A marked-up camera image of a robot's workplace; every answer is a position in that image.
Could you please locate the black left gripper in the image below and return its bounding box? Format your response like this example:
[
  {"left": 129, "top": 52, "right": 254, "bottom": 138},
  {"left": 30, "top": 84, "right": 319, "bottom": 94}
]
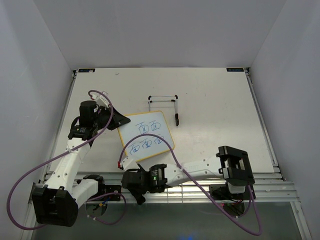
[{"left": 93, "top": 104, "right": 130, "bottom": 131}]

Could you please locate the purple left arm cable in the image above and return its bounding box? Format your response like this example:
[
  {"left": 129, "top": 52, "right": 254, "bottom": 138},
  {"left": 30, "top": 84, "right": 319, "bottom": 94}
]
[{"left": 6, "top": 89, "right": 128, "bottom": 231}]

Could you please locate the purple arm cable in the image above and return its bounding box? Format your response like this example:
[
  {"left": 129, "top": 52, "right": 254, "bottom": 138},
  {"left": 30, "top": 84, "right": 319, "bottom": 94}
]
[
  {"left": 6, "top": 89, "right": 128, "bottom": 231},
  {"left": 117, "top": 133, "right": 264, "bottom": 237}
]

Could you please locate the yellow framed small whiteboard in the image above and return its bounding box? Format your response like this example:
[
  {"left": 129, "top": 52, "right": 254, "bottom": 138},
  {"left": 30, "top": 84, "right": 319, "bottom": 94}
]
[{"left": 118, "top": 110, "right": 175, "bottom": 161}]

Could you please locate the blue corner label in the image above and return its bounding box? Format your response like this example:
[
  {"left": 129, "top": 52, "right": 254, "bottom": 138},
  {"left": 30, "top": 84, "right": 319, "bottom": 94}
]
[
  {"left": 78, "top": 68, "right": 96, "bottom": 73},
  {"left": 226, "top": 67, "right": 244, "bottom": 72}
]

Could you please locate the left blue corner label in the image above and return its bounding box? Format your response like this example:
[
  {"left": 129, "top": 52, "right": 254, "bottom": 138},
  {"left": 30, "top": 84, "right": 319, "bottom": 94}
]
[{"left": 78, "top": 68, "right": 96, "bottom": 73}]

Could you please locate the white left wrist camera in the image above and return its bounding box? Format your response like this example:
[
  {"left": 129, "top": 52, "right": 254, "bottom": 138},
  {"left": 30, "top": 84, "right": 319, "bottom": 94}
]
[{"left": 91, "top": 92, "right": 110, "bottom": 108}]

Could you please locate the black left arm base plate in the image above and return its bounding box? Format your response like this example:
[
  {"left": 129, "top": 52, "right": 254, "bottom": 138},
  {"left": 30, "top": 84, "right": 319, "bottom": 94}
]
[{"left": 102, "top": 185, "right": 122, "bottom": 202}]

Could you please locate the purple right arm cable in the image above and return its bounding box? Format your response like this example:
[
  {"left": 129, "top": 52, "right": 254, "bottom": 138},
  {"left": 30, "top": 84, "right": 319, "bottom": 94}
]
[{"left": 117, "top": 133, "right": 264, "bottom": 237}]

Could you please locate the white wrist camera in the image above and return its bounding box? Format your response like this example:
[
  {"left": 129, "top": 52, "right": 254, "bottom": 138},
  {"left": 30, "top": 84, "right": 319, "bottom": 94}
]
[
  {"left": 117, "top": 156, "right": 141, "bottom": 171},
  {"left": 91, "top": 92, "right": 110, "bottom": 108}
]

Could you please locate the right blue corner label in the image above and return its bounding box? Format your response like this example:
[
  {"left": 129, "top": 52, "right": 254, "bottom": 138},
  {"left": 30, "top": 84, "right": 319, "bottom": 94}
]
[{"left": 226, "top": 67, "right": 244, "bottom": 72}]

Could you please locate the black wire whiteboard stand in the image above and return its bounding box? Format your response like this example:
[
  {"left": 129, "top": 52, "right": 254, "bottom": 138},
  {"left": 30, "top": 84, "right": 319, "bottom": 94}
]
[{"left": 147, "top": 94, "right": 180, "bottom": 127}]

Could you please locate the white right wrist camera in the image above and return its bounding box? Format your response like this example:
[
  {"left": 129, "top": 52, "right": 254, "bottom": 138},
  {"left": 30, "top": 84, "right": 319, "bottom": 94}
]
[{"left": 117, "top": 156, "right": 141, "bottom": 171}]

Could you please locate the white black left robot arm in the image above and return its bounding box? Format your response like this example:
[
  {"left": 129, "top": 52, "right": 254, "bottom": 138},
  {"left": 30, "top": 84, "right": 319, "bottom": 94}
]
[{"left": 31, "top": 100, "right": 131, "bottom": 227}]

